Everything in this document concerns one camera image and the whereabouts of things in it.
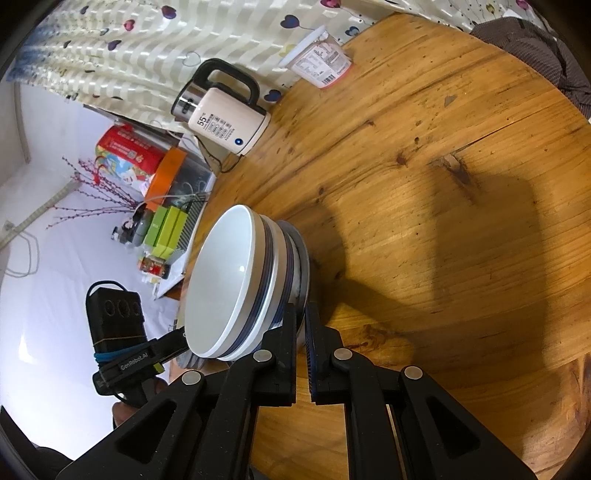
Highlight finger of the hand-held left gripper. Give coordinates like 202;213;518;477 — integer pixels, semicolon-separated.
148;330;189;365

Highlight heart-print curtain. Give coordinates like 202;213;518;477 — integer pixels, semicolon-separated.
9;0;532;136

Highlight stainless steel bowl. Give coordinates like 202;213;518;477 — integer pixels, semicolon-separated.
277;220;311;352

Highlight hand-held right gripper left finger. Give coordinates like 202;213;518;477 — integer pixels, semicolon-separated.
55;302;298;480

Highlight large white bowl blue band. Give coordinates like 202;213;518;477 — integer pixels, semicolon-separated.
231;215;296;361

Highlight dark green box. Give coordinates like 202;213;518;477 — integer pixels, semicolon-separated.
143;208;168;248

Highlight orange-lidded clear box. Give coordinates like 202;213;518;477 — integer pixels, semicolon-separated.
144;147;218;209

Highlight white plastic tub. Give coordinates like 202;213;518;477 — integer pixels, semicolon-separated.
279;25;354;88

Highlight white electric kettle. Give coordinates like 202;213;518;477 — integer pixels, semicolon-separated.
171;58;271;157

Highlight grey oblong device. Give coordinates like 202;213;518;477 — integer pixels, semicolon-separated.
131;210;153;245

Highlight dark checked cloth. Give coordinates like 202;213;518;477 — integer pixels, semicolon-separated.
471;18;591;121

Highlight black kettle power cable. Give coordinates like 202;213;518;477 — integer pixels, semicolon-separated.
196;137;246;175

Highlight red box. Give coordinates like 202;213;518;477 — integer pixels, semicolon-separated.
96;124;169;176

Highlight red cartoon figure jar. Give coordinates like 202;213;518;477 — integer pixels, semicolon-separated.
139;256;171;280

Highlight purple dried branches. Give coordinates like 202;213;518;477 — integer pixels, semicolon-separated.
46;157;149;232

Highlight small white bowl blue band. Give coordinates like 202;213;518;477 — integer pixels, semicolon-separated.
183;204;273;361

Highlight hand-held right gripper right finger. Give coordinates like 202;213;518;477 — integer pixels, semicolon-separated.
302;302;539;480

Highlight chevron patterned box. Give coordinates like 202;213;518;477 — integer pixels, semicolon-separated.
178;191;209;253

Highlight person's left hand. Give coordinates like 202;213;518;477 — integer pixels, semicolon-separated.
111;382;169;431

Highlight white wall cable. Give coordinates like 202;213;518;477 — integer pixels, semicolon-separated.
0;180;80;278

